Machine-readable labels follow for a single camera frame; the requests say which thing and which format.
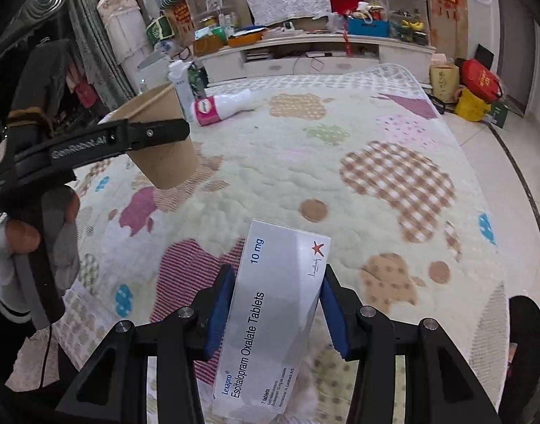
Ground green white milk carton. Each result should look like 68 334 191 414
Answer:
168 59 207 123

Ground left gloved hand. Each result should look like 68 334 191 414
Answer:
0 186 80 331

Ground white Escitalopram tablet box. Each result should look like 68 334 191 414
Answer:
212 220 331 423

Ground white TV cabinet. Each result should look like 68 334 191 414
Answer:
199 34 435 84

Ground patchwork quilted table cover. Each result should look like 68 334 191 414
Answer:
54 65 509 404

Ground white pink yogurt bottle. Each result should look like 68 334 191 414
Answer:
190 89 255 126

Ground brown paper cup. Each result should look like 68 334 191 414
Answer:
110 83 199 189

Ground yellow bag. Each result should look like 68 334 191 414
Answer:
455 87 491 123

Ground cardboard gift box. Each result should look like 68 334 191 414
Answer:
429 63 460 104

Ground red gift bag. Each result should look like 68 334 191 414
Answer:
460 58 503 104

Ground black trash bin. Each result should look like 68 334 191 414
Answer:
498 296 540 423

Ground blue storage basket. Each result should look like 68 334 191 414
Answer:
348 17 390 37

